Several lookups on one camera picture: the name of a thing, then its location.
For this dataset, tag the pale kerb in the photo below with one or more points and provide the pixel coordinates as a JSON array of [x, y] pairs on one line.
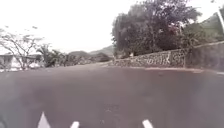
[[173, 69]]

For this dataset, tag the large dark tree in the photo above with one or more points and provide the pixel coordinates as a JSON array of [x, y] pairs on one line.
[[150, 26]]

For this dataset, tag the white pole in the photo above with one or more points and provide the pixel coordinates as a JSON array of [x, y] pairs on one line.
[[220, 16]]

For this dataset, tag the palm tree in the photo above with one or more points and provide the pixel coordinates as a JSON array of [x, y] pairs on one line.
[[50, 57]]

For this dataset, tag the grey asphalt road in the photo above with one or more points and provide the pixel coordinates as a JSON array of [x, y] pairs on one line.
[[110, 96]]

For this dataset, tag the robot's own part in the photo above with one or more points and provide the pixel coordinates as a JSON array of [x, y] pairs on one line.
[[147, 124], [74, 124]]

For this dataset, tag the distant hill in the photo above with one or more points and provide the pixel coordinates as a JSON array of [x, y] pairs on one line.
[[100, 52]]

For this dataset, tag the bare tree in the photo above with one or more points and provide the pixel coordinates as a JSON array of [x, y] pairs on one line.
[[20, 46]]

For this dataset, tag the stone wall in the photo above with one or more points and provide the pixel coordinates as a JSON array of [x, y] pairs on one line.
[[166, 58]]

